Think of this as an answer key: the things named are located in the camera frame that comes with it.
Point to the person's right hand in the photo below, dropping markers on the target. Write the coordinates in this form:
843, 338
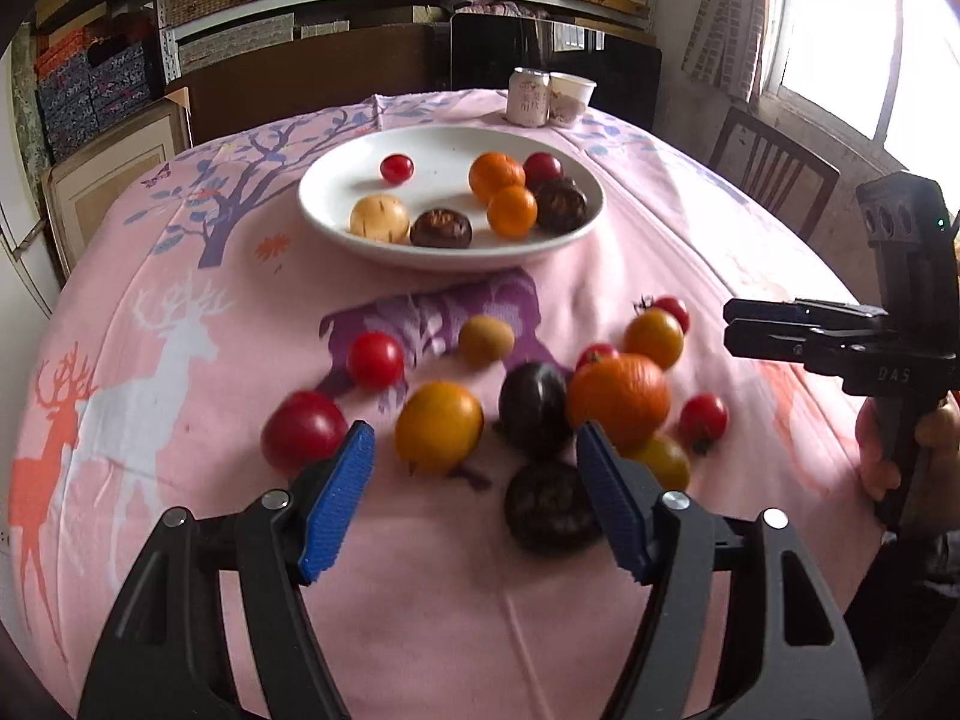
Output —
871, 450

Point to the white plate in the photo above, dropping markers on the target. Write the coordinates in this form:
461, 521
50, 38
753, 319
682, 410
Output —
442, 157

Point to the small red cherry tomato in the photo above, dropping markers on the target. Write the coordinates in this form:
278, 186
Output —
396, 168
543, 166

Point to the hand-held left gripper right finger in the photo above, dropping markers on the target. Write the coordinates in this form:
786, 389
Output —
611, 502

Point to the dark wooden cabinet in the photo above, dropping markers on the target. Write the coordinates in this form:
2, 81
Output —
315, 75

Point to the large dark water chestnut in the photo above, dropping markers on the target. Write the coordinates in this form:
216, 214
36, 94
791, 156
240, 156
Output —
551, 506

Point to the wooden picture frame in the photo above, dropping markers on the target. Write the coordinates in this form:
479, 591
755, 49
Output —
112, 172

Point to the brown longan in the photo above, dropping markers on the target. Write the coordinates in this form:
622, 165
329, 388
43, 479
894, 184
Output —
486, 340

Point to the pale drink can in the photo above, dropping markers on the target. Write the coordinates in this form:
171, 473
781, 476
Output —
527, 96

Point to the peeled pale water chestnut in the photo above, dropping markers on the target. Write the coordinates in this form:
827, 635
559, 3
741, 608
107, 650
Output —
379, 218

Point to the large red tomato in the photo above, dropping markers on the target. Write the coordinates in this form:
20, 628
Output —
301, 431

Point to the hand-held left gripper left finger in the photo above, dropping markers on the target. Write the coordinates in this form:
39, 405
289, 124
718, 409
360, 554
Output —
339, 499

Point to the yellow-orange tomato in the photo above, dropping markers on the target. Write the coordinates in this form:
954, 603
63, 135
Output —
439, 427

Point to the small yellow tomato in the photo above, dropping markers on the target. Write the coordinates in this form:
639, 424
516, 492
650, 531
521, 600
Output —
666, 463

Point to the stack of blue patterned boxes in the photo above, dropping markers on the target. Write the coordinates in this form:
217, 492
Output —
90, 94

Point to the dark purple plum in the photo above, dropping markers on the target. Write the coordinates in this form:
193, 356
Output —
534, 409

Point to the dark wooden chair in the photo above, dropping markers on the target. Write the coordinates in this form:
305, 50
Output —
772, 165

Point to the pink deer-print tablecloth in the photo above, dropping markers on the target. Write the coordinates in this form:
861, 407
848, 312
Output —
187, 330

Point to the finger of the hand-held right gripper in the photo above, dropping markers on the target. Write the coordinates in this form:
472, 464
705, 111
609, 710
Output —
787, 311
787, 345

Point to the large orange mandarin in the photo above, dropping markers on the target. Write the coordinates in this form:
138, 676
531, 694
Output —
621, 397

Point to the orange tomato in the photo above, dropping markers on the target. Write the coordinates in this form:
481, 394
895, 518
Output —
654, 337

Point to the white paper cup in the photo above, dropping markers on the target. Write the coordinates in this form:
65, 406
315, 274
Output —
570, 99

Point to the red cherry tomato with stem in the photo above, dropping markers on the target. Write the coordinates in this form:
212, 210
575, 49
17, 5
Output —
673, 309

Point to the window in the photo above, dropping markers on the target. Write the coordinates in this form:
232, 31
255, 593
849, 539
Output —
862, 30

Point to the patterned curtain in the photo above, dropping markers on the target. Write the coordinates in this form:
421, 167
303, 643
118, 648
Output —
724, 15

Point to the person's right forearm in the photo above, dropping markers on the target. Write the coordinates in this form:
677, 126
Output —
900, 585

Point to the small orange mandarin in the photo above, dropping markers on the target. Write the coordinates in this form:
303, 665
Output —
512, 211

